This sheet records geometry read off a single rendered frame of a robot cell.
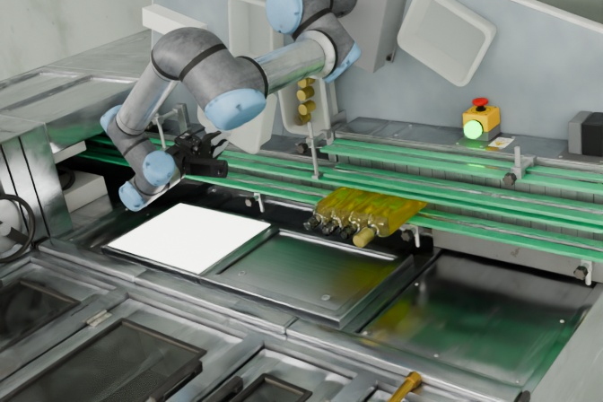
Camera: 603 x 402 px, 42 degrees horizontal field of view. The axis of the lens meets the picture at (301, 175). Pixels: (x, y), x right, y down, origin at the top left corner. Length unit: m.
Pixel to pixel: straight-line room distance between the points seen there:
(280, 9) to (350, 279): 0.70
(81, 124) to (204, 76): 1.16
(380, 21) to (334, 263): 0.64
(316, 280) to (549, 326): 0.59
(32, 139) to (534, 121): 1.50
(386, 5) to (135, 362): 1.07
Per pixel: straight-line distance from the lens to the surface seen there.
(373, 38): 2.06
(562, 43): 1.95
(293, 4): 1.88
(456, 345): 1.81
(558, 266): 2.03
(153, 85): 1.71
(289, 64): 1.72
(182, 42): 1.58
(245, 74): 1.57
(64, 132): 2.63
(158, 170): 1.85
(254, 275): 2.11
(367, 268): 2.05
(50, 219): 2.65
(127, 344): 2.04
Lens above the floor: 2.50
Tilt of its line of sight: 44 degrees down
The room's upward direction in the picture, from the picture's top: 123 degrees counter-clockwise
